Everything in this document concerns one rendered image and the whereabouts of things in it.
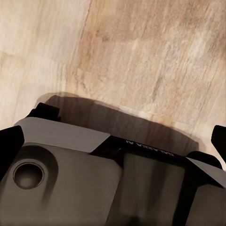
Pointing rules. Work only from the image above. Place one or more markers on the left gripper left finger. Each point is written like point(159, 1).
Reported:
point(11, 141)

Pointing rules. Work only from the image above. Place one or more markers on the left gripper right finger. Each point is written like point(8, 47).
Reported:
point(218, 139)

